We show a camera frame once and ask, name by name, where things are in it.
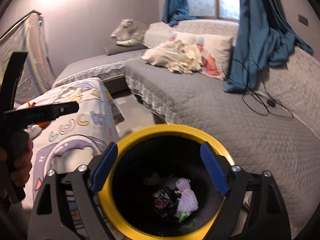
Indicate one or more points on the cartoon space print sheet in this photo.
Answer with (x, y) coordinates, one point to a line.
(58, 199)

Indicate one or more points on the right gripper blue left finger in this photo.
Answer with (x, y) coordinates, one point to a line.
(100, 167)

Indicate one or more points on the right blue curtain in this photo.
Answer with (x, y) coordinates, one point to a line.
(265, 39)

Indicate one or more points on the dark wall switch plate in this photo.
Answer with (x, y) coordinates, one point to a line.
(303, 20)

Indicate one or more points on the cream crumpled blanket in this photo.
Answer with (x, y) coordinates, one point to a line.
(177, 56)

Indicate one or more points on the black patterned trash wrapper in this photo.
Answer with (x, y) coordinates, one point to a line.
(165, 199)

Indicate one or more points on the striped grey draped sheet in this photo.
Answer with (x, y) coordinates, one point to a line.
(27, 35)

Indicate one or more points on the grey bolster cushion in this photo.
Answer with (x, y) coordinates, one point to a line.
(116, 49)

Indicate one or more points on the purple crumpled trash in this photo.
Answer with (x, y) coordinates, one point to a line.
(187, 202)

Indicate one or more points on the blue curtain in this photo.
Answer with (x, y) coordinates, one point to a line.
(265, 39)
(175, 11)

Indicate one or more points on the green trash scrap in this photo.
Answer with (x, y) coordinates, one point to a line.
(184, 216)

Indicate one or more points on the left blue curtain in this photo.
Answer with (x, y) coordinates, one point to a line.
(175, 11)

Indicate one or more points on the white tiger plush toy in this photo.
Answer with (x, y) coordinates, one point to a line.
(129, 33)

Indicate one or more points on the yellow rimmed trash bin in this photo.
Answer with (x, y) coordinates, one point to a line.
(149, 160)

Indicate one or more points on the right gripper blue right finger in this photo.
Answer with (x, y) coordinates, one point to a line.
(217, 167)

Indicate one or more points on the left hand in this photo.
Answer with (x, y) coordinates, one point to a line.
(22, 166)

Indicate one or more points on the baby print pillow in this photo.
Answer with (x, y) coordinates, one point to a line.
(216, 51)

